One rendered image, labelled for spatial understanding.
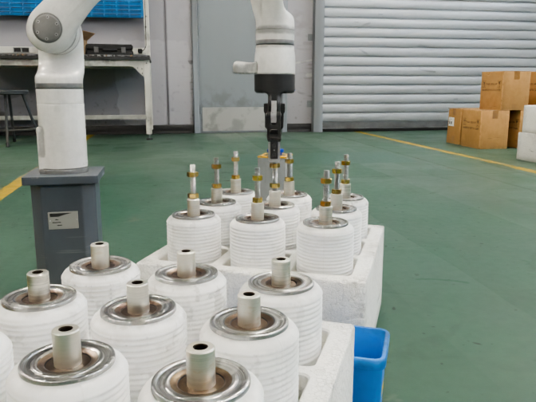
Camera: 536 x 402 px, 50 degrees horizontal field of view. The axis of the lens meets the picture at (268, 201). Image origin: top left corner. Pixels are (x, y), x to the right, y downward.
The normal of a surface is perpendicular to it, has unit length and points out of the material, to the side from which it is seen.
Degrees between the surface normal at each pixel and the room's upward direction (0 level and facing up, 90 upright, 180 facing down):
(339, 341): 0
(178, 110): 90
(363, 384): 92
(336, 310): 90
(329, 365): 0
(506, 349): 0
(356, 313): 90
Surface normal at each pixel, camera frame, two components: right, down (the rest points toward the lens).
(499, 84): -0.98, 0.04
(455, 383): 0.00, -0.98
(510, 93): 0.21, 0.19
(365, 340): -0.26, 0.15
